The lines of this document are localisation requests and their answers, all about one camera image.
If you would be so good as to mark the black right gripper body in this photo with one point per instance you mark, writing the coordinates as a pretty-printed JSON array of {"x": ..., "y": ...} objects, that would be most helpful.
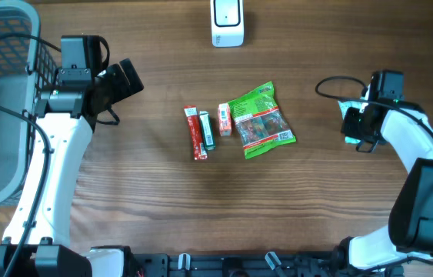
[{"x": 355, "y": 127}]

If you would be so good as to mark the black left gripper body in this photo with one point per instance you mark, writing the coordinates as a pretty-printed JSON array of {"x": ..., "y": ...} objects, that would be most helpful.
[{"x": 112, "y": 83}]

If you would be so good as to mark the teal white tissue pack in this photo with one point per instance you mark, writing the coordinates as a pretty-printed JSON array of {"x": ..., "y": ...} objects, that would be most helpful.
[{"x": 344, "y": 107}]

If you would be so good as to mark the red stick pack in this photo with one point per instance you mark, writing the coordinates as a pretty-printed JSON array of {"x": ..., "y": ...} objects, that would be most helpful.
[{"x": 191, "y": 114}]

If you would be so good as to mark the small red candy pack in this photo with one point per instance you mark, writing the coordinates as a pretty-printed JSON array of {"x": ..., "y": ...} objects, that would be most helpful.
[{"x": 224, "y": 119}]

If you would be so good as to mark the green stick pack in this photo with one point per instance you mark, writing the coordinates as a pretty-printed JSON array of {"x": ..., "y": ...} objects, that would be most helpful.
[{"x": 207, "y": 133}]

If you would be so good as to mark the green snack bag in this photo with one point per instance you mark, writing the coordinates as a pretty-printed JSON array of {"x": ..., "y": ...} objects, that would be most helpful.
[{"x": 259, "y": 121}]

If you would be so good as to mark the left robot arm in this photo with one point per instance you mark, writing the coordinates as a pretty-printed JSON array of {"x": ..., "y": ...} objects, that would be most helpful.
[{"x": 36, "y": 241}]

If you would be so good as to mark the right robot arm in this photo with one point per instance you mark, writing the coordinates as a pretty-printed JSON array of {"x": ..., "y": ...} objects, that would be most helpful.
[{"x": 408, "y": 236}]

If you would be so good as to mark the white barcode scanner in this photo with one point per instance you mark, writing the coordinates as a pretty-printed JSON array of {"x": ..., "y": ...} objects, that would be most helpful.
[{"x": 227, "y": 19}]

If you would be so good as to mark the grey plastic shopping basket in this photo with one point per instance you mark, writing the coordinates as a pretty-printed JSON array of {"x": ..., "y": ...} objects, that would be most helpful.
[{"x": 25, "y": 67}]

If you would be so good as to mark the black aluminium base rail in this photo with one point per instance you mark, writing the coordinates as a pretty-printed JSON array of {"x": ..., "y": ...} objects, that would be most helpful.
[{"x": 305, "y": 264}]

